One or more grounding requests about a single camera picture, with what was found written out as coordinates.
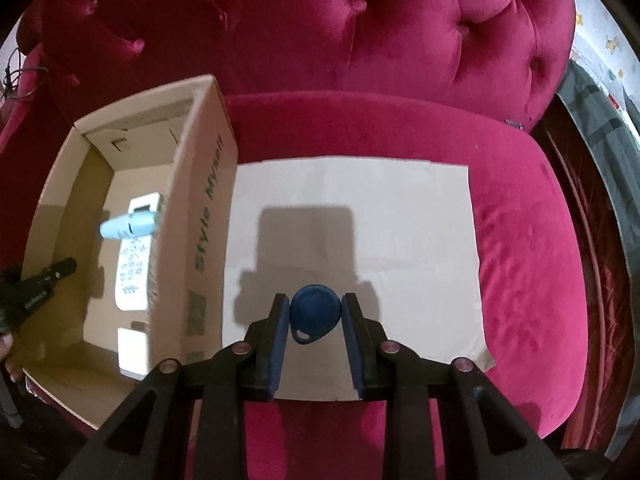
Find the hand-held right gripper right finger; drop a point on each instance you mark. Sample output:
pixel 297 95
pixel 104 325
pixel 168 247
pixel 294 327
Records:
pixel 352 345

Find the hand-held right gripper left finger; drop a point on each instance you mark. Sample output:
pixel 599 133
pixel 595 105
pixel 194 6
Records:
pixel 280 340

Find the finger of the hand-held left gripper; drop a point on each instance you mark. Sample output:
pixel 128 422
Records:
pixel 62 267

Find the blue key fob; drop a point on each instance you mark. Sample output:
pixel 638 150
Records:
pixel 315 310

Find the white remote control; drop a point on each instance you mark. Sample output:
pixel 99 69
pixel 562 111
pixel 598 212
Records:
pixel 132 270

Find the light blue tube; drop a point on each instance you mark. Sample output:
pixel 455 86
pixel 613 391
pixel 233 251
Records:
pixel 125 226

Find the large white power adapter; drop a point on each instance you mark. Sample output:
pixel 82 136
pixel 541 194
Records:
pixel 132 350

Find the cardboard box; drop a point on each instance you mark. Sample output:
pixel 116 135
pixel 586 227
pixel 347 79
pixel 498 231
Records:
pixel 205 185

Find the person's left hand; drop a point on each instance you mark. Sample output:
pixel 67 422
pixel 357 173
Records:
pixel 9 357

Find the grey paper sheet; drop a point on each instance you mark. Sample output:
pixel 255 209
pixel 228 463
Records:
pixel 400 220

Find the dark wooden furniture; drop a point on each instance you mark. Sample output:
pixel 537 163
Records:
pixel 575 220

